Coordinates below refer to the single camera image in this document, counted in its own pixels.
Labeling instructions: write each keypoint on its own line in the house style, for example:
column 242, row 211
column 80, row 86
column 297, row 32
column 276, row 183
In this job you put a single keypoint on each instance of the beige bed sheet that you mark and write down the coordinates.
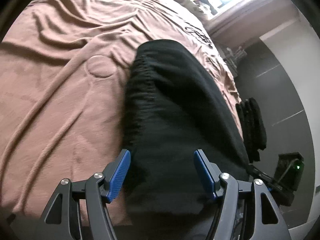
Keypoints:
column 193, row 12

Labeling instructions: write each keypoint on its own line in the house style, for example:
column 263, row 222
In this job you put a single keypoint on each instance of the pink curtain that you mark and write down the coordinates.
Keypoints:
column 242, row 22

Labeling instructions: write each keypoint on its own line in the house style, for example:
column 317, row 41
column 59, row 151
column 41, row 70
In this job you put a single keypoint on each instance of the folded black clothes stack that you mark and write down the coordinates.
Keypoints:
column 253, row 128

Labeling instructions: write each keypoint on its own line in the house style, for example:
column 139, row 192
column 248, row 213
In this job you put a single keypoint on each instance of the black pants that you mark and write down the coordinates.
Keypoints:
column 173, row 107

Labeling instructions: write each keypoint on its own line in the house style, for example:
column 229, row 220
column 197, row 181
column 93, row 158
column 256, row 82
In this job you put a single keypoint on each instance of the white bedside cabinet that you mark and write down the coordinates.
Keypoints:
column 232, row 58

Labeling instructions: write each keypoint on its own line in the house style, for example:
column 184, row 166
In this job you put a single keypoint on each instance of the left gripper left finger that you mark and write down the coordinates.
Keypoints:
column 61, row 218

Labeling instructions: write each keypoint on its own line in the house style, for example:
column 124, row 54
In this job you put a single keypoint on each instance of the brown bed blanket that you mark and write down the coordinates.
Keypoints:
column 64, row 66

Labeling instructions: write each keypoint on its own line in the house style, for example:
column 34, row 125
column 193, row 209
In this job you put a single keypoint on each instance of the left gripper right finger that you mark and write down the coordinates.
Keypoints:
column 261, row 219

